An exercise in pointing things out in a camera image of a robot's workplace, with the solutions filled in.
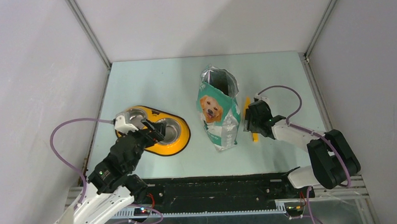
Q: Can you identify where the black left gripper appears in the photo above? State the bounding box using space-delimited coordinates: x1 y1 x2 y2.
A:
118 117 169 172

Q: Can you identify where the yellow plastic scoop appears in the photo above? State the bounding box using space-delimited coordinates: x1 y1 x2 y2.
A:
242 97 259 142

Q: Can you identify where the green white pet food bag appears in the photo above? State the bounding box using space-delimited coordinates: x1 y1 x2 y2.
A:
196 65 241 151

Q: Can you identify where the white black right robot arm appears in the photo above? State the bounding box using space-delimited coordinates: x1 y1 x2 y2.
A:
244 100 361 198

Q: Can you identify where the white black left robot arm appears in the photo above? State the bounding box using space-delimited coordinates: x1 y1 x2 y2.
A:
53 115 166 224

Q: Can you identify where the yellow double pet bowl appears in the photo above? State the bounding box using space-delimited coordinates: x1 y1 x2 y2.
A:
126 105 191 156

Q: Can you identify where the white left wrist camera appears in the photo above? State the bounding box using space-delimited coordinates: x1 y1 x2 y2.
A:
114 111 144 134

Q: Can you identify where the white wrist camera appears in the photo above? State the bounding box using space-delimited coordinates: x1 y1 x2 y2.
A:
114 111 144 134
254 93 270 106

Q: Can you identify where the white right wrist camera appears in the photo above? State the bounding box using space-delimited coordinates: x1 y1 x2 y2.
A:
254 93 270 106

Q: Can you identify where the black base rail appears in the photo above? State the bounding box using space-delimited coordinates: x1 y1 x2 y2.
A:
136 173 315 214

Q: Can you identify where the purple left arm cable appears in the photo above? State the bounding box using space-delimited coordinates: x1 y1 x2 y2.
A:
41 114 165 224

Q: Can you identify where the aluminium frame rail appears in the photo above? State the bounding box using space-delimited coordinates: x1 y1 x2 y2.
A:
65 174 371 224

